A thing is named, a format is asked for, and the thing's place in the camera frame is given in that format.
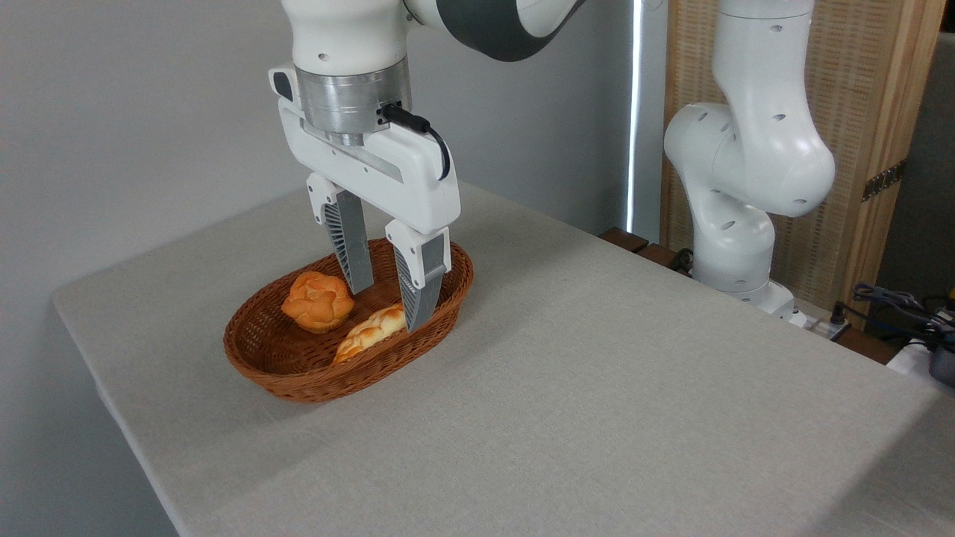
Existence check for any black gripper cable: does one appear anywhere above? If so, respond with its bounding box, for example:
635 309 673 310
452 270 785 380
381 103 452 182

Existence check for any beige tablecloth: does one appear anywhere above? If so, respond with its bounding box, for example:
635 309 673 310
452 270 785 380
51 181 955 537

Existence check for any white power strip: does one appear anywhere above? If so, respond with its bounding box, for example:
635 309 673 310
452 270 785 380
791 302 852 342

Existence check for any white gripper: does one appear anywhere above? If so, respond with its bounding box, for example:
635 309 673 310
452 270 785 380
269 66 462 333

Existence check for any wooden rattan folding screen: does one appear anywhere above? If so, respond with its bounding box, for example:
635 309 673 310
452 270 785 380
660 0 947 329

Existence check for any brown wicker basket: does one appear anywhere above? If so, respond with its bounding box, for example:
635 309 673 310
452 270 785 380
223 237 475 404

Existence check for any long braided bread loaf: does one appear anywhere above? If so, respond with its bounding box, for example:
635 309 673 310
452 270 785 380
333 302 408 365

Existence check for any dark wooden bench slat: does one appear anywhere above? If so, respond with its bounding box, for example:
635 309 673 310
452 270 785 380
599 227 650 254
636 244 691 277

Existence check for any round orange bread roll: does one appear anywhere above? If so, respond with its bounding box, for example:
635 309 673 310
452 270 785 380
281 271 355 334

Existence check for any grey box device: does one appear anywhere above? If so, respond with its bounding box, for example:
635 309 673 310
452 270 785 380
929 332 955 387

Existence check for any metal screen hinge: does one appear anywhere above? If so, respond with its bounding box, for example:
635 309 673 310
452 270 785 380
862 159 907 202

